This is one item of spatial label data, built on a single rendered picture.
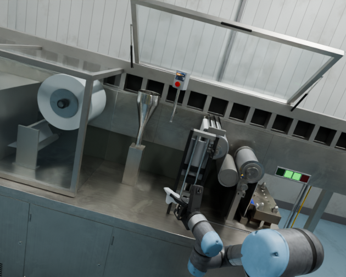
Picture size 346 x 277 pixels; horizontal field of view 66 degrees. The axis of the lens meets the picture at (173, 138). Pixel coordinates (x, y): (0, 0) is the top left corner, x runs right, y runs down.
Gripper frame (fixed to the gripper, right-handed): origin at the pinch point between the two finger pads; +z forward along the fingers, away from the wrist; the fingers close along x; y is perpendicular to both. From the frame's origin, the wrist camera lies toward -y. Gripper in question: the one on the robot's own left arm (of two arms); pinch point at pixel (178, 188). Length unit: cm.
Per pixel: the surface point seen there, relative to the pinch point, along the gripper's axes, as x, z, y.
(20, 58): -76, 58, -25
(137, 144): -3, 58, 5
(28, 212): -55, 49, 57
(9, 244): -60, 53, 84
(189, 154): 15.3, 26.8, -7.7
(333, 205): 342, 116, 51
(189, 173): 19.7, 25.3, 3.6
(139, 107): -11, 57, -19
